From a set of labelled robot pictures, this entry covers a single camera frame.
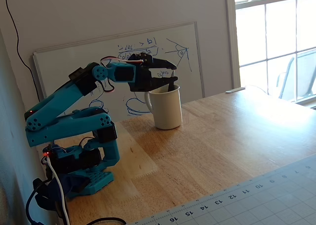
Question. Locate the whiteboard with blue writing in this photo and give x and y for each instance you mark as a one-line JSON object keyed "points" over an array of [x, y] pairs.
{"points": [[74, 52]]}

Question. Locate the patio chair outside window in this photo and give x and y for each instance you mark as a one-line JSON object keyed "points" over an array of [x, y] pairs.
{"points": [[303, 74]]}

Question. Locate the white window frame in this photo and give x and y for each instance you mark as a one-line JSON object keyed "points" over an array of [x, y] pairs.
{"points": [[232, 37]]}

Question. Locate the cream ceramic mug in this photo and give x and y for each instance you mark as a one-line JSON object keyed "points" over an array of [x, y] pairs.
{"points": [[166, 108]]}

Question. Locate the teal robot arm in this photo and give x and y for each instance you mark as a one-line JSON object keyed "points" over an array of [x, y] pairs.
{"points": [[61, 99]]}

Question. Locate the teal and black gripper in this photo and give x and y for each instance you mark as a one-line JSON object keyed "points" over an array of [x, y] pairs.
{"points": [[146, 74]]}

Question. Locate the dark blue clamp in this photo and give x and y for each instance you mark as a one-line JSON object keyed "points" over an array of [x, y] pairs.
{"points": [[71, 183]]}

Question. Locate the teal robot base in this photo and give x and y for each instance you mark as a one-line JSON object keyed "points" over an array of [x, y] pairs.
{"points": [[98, 183]]}

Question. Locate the small white strip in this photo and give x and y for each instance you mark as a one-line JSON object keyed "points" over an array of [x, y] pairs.
{"points": [[235, 89]]}

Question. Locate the grey cutting mat with ruler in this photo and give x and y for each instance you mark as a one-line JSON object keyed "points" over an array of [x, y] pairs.
{"points": [[259, 202]]}

